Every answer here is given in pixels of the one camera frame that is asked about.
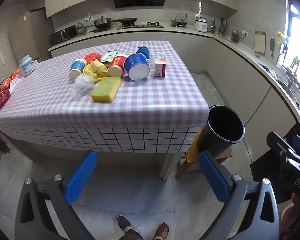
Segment lidded wok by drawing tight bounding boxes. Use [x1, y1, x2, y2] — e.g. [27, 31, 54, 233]
[93, 16, 119, 29]

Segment grey kitchen counter cabinets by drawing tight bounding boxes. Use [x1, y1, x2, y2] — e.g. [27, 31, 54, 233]
[48, 23, 300, 162]

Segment tall beige cabinet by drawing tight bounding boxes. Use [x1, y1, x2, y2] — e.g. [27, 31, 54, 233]
[9, 10, 48, 63]

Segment dish rack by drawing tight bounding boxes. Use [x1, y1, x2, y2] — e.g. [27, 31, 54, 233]
[259, 62, 280, 80]

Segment red white carton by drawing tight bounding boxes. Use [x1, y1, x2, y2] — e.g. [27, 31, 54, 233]
[154, 53, 168, 78]

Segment dark red patterned shoe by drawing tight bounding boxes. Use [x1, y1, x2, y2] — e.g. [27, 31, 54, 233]
[154, 222, 170, 240]
[117, 215, 135, 233]

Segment pink checked tablecloth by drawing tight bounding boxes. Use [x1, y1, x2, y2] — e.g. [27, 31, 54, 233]
[0, 41, 210, 154]

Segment black induction cooker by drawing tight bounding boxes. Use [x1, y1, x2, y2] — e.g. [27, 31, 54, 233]
[89, 26, 113, 33]

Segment black gas hob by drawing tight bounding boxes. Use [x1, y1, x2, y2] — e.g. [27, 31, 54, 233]
[117, 23, 164, 30]

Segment white kitchen island base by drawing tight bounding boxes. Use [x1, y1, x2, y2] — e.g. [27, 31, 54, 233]
[11, 140, 190, 180]

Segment metal faucet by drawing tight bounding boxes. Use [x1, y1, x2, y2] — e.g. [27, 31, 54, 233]
[280, 66, 300, 93]

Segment steel sink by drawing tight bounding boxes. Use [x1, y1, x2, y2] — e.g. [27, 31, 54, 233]
[275, 75, 300, 110]

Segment yellow rubber gloves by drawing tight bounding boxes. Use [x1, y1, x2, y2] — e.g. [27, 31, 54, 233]
[276, 31, 289, 47]

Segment person's right hand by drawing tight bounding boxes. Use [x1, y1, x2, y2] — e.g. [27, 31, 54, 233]
[281, 193, 298, 232]

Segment metal pot with handle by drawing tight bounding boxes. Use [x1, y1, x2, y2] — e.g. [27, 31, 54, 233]
[171, 12, 188, 28]

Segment white cutting board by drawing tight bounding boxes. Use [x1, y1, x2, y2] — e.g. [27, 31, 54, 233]
[254, 31, 266, 54]

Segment yellow knitted cloth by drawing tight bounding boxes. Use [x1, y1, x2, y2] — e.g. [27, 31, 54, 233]
[82, 59, 110, 83]

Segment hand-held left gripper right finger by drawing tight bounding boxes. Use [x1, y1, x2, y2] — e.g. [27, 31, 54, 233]
[199, 152, 280, 240]

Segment orange plastic bag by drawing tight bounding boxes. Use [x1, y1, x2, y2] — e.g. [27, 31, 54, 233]
[4, 69, 22, 87]

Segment black plastic bucket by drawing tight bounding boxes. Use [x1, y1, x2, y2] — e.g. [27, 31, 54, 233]
[202, 104, 246, 157]

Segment clear plastic bag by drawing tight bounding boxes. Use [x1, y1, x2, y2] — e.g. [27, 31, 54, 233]
[70, 74, 95, 98]

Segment small blue white paper cup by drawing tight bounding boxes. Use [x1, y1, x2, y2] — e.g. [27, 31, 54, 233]
[68, 58, 88, 81]

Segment black microwave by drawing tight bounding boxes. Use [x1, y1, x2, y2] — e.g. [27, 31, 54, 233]
[51, 25, 77, 45]

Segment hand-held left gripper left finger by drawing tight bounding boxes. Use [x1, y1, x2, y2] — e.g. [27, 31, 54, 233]
[15, 151, 98, 240]

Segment white plastic jar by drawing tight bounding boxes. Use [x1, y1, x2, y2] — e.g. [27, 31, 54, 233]
[18, 54, 37, 77]

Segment white rice cooker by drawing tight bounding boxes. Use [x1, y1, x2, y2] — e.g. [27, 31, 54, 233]
[194, 15, 210, 33]

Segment yellow sponge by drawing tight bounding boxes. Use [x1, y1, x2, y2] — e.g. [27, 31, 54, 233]
[91, 77, 122, 102]

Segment red paper cup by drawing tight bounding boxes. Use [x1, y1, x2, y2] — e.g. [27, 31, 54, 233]
[107, 54, 129, 78]

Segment open frying wok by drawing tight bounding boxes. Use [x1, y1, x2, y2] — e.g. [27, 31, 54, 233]
[118, 17, 138, 25]

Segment blue cloth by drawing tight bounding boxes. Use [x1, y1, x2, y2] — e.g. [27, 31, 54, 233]
[136, 46, 150, 60]

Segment dark wooden chair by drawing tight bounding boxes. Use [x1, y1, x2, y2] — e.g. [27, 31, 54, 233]
[0, 125, 12, 154]

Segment green printed packet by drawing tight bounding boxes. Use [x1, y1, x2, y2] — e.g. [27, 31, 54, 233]
[100, 50, 118, 63]

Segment red basket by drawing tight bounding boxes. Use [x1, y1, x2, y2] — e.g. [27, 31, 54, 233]
[0, 87, 12, 109]

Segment large blue paper cup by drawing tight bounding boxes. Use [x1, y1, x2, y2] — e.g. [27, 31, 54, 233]
[124, 53, 151, 81]

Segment wooden stool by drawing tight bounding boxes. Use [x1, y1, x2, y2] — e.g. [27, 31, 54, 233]
[175, 126, 234, 179]

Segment green ceramic teapot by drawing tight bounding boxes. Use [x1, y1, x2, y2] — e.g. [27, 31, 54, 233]
[76, 21, 87, 35]

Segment red mesh scrubber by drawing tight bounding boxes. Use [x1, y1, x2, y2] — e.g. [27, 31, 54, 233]
[84, 52, 101, 64]

